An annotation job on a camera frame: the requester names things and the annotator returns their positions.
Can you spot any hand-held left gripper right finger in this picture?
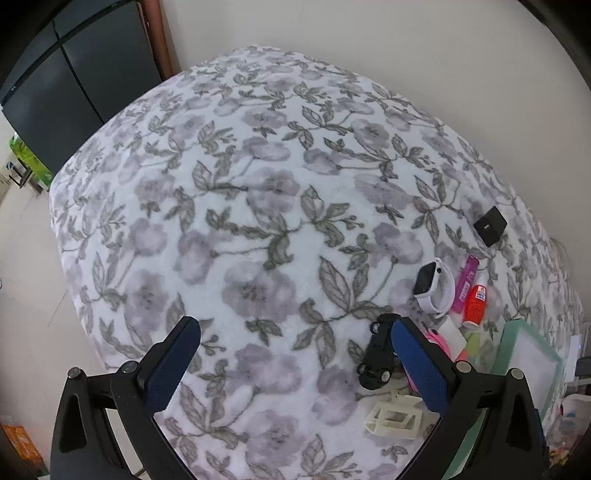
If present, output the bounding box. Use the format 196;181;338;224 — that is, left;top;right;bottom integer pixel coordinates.
392;318;548;480

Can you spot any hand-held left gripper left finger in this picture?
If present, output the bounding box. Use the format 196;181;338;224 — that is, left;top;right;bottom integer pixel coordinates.
51;316;201;480

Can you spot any pink toy watch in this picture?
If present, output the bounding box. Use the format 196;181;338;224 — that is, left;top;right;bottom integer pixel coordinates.
406;327;455;393

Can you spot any white power adapter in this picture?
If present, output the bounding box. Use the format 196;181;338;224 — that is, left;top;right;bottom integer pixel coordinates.
436;318;468;361

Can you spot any black toy car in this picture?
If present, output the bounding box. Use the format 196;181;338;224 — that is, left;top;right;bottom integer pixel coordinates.
357;313;402;391

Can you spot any white smartwatch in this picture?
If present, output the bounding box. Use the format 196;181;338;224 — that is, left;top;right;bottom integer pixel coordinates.
412;260;456;317

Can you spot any green-rimmed white container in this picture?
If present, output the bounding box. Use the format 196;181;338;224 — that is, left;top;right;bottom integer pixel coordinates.
462;319;565;480

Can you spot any neon yellow-green marker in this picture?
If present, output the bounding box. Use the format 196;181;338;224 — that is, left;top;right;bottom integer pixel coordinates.
464;329;483;363

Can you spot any orange bottle white cap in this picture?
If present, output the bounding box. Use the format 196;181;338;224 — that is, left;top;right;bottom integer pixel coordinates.
462;284;489;329

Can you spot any purple tube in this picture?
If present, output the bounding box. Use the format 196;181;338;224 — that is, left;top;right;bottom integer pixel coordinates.
454;255;481;313

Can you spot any floral fleece blanket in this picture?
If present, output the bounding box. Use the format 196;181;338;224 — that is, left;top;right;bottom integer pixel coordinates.
48;45;587;480

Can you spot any white plastic bag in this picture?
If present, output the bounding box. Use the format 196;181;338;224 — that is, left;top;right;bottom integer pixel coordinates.
556;392;589;444

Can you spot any black cube charger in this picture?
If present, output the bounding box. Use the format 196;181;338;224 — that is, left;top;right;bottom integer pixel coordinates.
473;206;508;247

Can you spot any orange packet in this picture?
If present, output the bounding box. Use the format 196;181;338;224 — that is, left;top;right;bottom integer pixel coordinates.
0;422;47;478

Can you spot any green cardboard box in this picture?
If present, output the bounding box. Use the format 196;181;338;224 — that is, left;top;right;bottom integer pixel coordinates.
9;135;54;192

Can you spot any dark cabinet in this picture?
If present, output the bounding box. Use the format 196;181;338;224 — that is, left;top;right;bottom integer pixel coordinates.
0;0;163;172

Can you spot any cream plastic frame toy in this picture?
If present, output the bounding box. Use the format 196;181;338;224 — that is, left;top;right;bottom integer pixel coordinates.
364;390;424;440

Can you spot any brown door frame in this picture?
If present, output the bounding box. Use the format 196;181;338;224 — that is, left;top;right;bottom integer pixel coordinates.
141;0;182;79

